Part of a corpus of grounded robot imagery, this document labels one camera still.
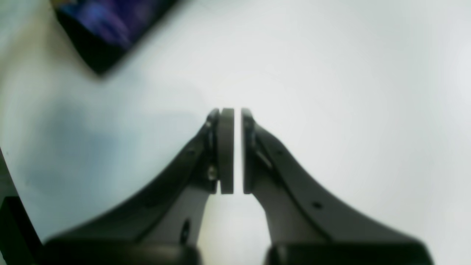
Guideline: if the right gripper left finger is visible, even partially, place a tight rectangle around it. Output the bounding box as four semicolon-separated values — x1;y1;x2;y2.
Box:
41;109;219;265

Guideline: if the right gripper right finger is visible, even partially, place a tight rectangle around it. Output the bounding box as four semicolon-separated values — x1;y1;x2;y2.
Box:
241;109;433;265

